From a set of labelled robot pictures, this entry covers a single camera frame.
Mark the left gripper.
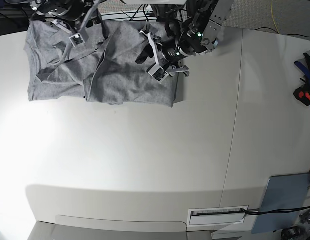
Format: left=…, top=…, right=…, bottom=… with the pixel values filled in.
left=139, top=30, right=189, bottom=77

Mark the grey T-shirt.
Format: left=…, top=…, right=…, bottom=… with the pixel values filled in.
left=24, top=21, right=177, bottom=107

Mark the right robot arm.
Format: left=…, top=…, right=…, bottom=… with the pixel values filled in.
left=29, top=0, right=103, bottom=34

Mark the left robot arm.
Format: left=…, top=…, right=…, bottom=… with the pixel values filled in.
left=135, top=0, right=233, bottom=83

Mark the blue clamp tool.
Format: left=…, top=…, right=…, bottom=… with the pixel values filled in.
left=294, top=52, right=310, bottom=86

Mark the black red clamp tool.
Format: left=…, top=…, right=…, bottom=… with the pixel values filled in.
left=293, top=84, right=310, bottom=106

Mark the black device bottom right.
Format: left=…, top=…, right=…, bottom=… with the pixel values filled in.
left=281, top=226, right=305, bottom=240

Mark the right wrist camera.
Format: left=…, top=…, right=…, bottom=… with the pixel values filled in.
left=69, top=33, right=88, bottom=48

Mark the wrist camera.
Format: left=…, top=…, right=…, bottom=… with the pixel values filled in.
left=69, top=33, right=88, bottom=48
left=147, top=64, right=170, bottom=84

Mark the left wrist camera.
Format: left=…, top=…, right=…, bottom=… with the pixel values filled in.
left=147, top=64, right=170, bottom=84

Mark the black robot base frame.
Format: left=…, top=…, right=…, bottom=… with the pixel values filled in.
left=97, top=0, right=195, bottom=23

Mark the yellow cable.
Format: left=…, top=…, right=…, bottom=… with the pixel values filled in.
left=269, top=0, right=280, bottom=35

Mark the white table cable grommet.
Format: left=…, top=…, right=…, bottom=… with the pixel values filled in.
left=186, top=205, right=248, bottom=227

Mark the black cable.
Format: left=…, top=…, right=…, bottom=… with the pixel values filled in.
left=241, top=206, right=310, bottom=216

